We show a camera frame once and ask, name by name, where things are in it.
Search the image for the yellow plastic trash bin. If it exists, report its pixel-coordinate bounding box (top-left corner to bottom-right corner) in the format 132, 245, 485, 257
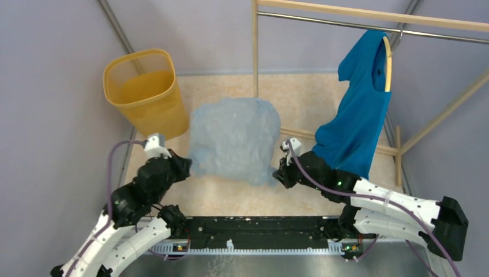
103, 48, 189, 140

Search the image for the wooden clothes hanger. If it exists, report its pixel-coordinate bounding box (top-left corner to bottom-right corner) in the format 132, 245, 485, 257
383, 26, 404, 92

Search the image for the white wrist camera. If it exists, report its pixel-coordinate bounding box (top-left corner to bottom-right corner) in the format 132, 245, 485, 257
144, 133, 172, 159
280, 137, 302, 166

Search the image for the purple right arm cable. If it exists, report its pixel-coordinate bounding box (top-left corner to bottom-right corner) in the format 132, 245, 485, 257
286, 139, 461, 277

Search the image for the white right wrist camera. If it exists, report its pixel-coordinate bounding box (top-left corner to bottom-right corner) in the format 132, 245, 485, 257
280, 137, 302, 166

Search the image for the white slotted cable duct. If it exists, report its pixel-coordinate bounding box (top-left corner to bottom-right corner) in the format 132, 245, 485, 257
148, 239, 363, 259

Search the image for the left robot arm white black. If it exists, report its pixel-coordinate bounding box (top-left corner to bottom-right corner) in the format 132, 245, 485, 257
50, 149, 192, 276

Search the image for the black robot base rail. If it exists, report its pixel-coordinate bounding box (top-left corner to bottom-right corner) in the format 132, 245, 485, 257
149, 215, 377, 250

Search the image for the light blue plastic trash bag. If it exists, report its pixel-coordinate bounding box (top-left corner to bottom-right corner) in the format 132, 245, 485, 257
188, 98, 281, 186

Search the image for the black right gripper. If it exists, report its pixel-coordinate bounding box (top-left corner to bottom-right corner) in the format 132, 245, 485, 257
273, 152, 323, 191

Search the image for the wooden clothes rack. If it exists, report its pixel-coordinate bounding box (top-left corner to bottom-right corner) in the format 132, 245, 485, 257
247, 0, 489, 188

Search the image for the blue t-shirt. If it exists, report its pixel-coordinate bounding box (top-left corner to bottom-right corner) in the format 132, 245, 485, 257
312, 30, 392, 179

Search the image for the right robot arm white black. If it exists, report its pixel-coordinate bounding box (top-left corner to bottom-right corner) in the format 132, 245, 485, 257
272, 151, 469, 261

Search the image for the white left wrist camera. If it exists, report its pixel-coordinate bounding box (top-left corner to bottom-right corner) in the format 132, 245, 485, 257
144, 133, 172, 159

